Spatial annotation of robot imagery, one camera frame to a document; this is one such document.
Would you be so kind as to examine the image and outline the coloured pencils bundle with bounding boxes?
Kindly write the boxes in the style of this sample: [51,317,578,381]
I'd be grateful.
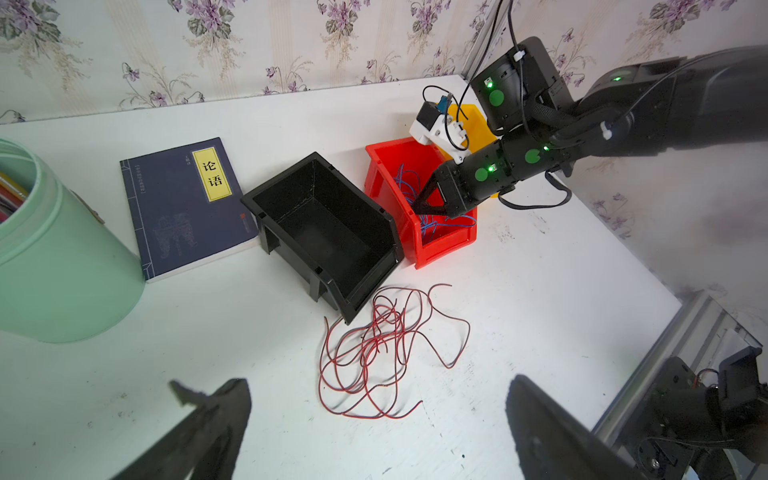
[0,173,29,223]

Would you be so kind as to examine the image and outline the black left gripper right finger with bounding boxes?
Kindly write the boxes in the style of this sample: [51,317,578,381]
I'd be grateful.
[506,375,643,480]

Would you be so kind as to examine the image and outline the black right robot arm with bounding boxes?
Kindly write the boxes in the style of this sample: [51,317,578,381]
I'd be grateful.
[412,37,767,219]

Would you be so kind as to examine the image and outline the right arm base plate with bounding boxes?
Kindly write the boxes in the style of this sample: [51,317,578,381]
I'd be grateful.
[618,346,767,479]

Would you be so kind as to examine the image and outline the green pen cup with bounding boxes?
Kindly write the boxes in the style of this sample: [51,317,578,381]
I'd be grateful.
[1,140,145,343]

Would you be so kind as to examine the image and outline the dark blue book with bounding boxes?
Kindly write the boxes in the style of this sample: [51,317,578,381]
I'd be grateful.
[120,137,258,282]

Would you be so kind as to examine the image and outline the black plastic bin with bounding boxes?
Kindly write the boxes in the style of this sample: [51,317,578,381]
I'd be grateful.
[241,152,404,323]

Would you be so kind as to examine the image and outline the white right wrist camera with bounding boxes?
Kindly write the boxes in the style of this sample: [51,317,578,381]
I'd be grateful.
[409,100,470,164]

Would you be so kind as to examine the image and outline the aluminium rail frame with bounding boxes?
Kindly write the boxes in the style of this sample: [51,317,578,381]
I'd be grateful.
[593,291,767,479]

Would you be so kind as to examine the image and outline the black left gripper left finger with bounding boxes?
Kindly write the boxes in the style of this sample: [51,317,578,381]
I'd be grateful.
[115,378,252,479]

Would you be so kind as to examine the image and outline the yellow plastic bin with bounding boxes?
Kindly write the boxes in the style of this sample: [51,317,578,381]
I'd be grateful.
[443,104,497,162]

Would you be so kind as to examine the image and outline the red plastic bin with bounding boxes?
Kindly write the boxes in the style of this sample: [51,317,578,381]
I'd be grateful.
[364,138,477,269]

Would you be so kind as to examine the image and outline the red wire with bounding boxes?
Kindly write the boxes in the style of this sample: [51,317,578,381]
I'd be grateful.
[317,283,472,420]

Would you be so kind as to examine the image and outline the blue wire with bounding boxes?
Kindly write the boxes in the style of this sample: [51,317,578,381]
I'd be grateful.
[393,164,478,236]

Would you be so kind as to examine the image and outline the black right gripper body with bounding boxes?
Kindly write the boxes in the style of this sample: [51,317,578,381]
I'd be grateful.
[433,146,516,219]

